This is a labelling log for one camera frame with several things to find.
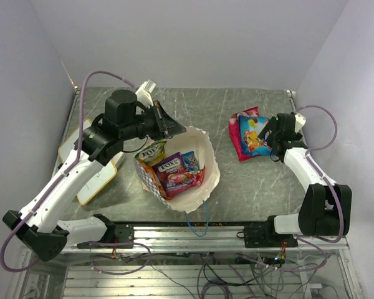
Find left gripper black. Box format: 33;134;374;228
120;100;187;141

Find blue checkered paper bag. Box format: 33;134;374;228
133;126;221;237

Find blue Slendy fruit snack bag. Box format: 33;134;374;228
238;115;272;156

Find green orange Foxs candy bag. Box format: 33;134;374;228
135;140;168;199

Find red REAL chips bag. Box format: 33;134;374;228
228;107;259;162

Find purple Foxs candy bag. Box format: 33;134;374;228
153;153;195;199

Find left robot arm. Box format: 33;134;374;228
2;89;186;262

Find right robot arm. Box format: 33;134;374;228
258;113;352;247

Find small blue snack packet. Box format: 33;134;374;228
181;151;200;171

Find red pink candy packet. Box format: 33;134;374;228
186;168;205;187

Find white whiteboard marker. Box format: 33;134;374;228
112;152;125;168

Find small yellow-framed whiteboard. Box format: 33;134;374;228
54;129;118;206

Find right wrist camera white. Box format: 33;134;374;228
292;113;306;133

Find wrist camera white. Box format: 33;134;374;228
136;80;156;108
292;113;306;133

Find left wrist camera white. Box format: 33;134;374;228
136;80;156;108

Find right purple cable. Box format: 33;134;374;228
294;105;345;244

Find purple cable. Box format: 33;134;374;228
294;105;345;244
0;70;138;272

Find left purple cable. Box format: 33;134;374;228
0;70;138;272

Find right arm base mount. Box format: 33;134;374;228
236;216;298;248

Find aluminium frame rail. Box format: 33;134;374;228
21;225;350;253

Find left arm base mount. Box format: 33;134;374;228
76;224;134;249

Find loose wires under table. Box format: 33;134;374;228
71;239;328;299

